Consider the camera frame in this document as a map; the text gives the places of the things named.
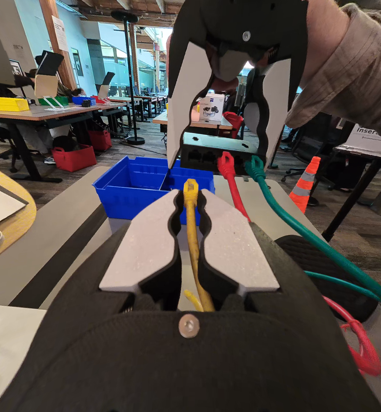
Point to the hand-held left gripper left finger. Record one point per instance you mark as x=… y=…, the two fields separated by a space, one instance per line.
x=142 y=251

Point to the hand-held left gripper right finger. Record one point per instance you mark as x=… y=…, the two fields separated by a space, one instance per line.
x=238 y=251

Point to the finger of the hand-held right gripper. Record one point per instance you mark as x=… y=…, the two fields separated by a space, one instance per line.
x=279 y=93
x=184 y=90

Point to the person's right forearm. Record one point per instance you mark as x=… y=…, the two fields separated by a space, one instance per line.
x=354 y=74

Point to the person's right hand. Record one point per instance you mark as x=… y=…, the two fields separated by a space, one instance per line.
x=322 y=32

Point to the white box with glasses print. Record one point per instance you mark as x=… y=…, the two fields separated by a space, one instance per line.
x=211 y=111

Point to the wooden desk with black legs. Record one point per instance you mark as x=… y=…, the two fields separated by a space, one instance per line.
x=48 y=112
x=160 y=121

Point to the blue plastic bin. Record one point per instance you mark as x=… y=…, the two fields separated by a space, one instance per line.
x=77 y=100
x=129 y=199

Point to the red bag on chair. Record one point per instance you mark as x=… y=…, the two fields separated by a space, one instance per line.
x=234 y=122

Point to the tilted instruction stand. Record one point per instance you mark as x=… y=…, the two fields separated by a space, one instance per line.
x=45 y=85
x=103 y=91

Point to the orange traffic cone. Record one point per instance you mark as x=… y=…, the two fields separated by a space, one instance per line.
x=303 y=190

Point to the red fabric bag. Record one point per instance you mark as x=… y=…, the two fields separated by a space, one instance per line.
x=74 y=159
x=100 y=140

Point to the white printed sign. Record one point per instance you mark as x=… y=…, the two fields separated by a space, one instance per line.
x=371 y=141

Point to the wooden instruction board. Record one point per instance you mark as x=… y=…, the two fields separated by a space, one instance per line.
x=23 y=219

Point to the green plastic bin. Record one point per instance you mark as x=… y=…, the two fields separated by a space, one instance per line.
x=60 y=100

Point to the white paper notice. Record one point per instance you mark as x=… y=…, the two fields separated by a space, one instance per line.
x=59 y=32

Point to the printed instruction sheet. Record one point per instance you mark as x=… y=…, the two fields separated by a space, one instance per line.
x=0 y=206

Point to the black white marker sign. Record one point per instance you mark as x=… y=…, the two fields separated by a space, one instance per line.
x=16 y=68

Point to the yellow plastic bin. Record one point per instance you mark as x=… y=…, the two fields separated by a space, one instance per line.
x=7 y=104

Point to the wooden support post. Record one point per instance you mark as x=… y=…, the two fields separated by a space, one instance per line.
x=65 y=64

